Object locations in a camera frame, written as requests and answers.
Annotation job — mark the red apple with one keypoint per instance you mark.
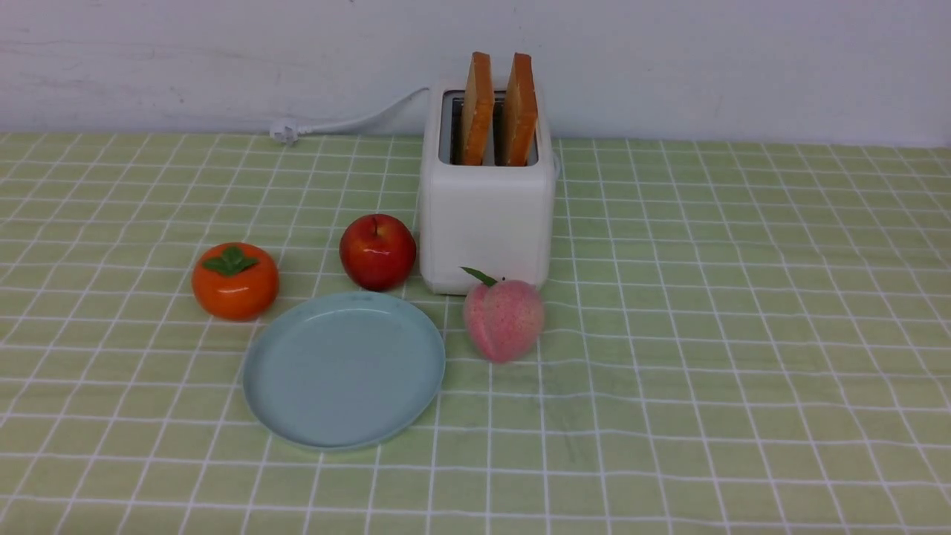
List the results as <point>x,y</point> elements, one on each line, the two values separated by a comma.
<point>378,252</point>

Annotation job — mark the pink peach with leaf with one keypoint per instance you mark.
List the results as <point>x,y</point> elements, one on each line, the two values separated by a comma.
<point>503,317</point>

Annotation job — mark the toast slice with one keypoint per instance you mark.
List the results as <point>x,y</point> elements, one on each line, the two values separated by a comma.
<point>477,110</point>
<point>520,112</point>

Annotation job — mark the orange persimmon with green leaf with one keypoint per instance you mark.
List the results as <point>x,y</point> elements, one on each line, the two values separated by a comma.
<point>235,281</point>

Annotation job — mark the white two-slot toaster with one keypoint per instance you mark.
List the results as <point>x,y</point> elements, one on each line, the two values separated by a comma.
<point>495,219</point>

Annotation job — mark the green checkered tablecloth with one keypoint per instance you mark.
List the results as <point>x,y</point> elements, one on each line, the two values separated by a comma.
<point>740,339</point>

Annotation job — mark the light blue round plate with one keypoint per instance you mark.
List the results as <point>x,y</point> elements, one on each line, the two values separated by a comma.
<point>344,371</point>

